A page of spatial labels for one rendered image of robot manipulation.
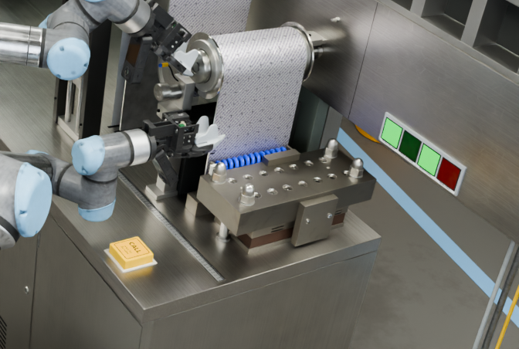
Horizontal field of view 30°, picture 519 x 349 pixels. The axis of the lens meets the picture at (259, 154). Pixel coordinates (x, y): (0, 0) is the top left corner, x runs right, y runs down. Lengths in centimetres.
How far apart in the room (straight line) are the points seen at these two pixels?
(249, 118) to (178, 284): 43
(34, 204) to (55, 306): 79
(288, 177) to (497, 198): 49
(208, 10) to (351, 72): 37
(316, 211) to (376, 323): 141
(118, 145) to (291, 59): 47
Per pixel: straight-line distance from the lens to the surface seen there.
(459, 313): 375
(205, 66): 211
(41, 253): 246
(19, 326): 271
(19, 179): 167
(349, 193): 227
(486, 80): 199
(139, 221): 222
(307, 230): 221
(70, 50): 180
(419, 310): 369
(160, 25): 204
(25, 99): 266
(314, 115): 239
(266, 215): 212
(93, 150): 199
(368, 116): 224
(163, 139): 209
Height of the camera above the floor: 216
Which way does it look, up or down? 30 degrees down
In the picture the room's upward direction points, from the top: 12 degrees clockwise
